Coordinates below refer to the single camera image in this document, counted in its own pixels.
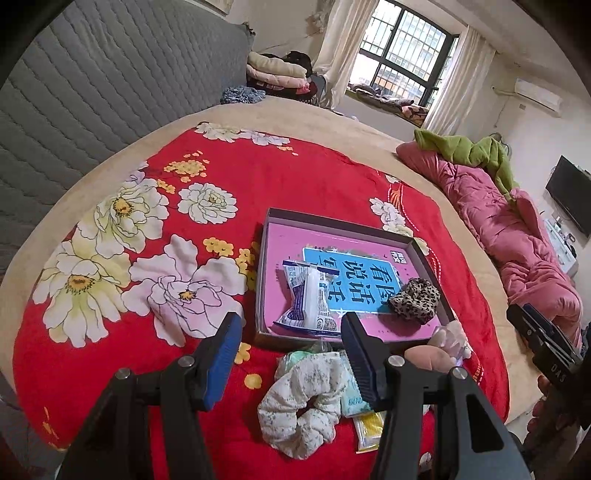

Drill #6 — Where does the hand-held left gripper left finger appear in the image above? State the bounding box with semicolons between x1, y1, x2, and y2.
60;311;245;480

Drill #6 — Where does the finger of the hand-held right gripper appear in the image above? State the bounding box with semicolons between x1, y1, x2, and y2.
506;305;561;360
524;305;583;361

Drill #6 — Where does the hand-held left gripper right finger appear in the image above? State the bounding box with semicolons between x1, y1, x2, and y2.
339;311;525;480

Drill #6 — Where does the green tissue pack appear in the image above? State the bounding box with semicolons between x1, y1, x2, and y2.
339;351;375;419

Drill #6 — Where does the green makeup sponge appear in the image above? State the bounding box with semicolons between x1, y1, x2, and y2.
276;340;345;377

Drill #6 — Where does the pink shallow cardboard box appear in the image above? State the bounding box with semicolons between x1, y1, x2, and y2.
255;208;458;350

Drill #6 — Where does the peach makeup sponge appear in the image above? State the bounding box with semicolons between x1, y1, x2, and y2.
404;344;456;376

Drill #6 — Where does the white floral scrunchie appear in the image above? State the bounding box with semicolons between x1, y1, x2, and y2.
257;353;357;460

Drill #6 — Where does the plush toy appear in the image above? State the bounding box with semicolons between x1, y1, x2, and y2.
427;320;474;366

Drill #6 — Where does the person's right hand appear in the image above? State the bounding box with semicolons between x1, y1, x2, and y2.
526;375;581;446

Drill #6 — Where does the yellow and white packet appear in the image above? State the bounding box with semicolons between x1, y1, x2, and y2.
353;410;387;454

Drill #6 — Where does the white cabinet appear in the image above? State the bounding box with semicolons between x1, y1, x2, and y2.
542;217;579;278

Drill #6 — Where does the leopard print scrunchie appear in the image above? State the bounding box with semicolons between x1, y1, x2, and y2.
389;278;442;326

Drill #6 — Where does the blue and white packet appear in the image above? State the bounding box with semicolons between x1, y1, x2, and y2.
276;259;343;336

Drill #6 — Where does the pink book with blue label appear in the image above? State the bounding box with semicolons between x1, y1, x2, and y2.
261;220;452;343

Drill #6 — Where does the pink quilt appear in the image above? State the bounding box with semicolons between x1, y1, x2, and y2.
396;141;585;352

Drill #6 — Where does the black television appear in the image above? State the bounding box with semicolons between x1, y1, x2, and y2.
545;155;591;239

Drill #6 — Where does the green cloth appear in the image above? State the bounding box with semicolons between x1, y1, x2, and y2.
414;128;520;202

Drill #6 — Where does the red floral blanket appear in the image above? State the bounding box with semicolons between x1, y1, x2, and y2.
11;122;511;480

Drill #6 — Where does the white air conditioner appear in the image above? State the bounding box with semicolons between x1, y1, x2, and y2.
513;78;564;116

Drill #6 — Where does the white curtain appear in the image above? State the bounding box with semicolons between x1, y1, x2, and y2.
314;0;382;110
422;25;498;137

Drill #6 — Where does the blue patterned cloth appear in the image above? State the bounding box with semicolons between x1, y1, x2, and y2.
219;85;268;106

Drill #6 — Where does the bedding on windowsill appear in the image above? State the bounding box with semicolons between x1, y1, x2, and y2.
348;83;433;128

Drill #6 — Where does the grey quilted headboard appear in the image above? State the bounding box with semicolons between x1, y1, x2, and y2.
0;0;257;278

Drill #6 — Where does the pile of folded clothes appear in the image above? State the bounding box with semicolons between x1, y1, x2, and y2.
246;50;325;105

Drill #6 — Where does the barred window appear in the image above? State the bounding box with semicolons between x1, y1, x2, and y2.
358;4;451;110

